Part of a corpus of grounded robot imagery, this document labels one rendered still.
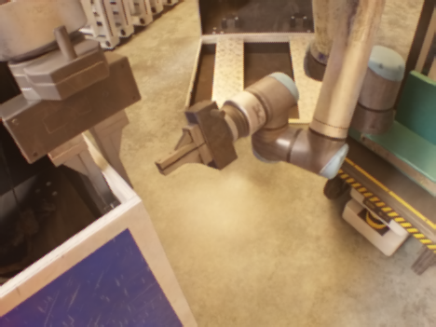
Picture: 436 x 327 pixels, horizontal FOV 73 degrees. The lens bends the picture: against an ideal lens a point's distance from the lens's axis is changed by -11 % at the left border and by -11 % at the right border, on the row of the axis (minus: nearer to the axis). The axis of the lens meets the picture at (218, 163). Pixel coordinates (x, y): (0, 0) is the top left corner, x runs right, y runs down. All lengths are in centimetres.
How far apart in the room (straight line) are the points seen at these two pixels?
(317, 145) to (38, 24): 60
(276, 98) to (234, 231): 83
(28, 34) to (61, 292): 24
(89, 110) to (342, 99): 53
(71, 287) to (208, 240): 108
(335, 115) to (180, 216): 95
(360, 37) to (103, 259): 61
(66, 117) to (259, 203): 125
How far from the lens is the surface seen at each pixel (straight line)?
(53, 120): 32
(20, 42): 29
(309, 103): 199
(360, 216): 136
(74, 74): 25
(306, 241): 141
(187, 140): 62
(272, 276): 132
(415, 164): 121
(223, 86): 207
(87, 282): 37
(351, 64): 72
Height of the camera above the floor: 121
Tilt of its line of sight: 47 degrees down
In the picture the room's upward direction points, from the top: 6 degrees counter-clockwise
